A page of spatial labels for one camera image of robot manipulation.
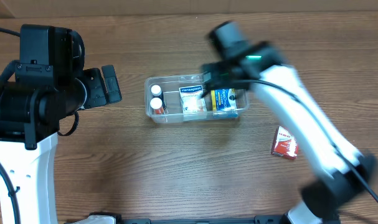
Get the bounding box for blue yellow VapoDrops box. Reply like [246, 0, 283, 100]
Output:
[210, 88, 238, 119]

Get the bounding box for white Hansaplast box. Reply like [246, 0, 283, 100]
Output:
[179, 85, 207, 113]

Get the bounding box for dark bottle white cap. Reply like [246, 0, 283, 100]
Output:
[150, 85, 164, 103]

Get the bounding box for orange vitamin tube white cap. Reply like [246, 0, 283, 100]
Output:
[150, 97, 165, 115]

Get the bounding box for red white small box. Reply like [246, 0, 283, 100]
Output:
[271, 126, 299, 160]

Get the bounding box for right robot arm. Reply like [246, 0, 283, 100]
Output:
[204, 21, 377, 223]

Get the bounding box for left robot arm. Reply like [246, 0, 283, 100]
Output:
[0, 24, 122, 223]

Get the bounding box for clear plastic container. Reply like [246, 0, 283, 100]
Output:
[144, 74, 249, 123]

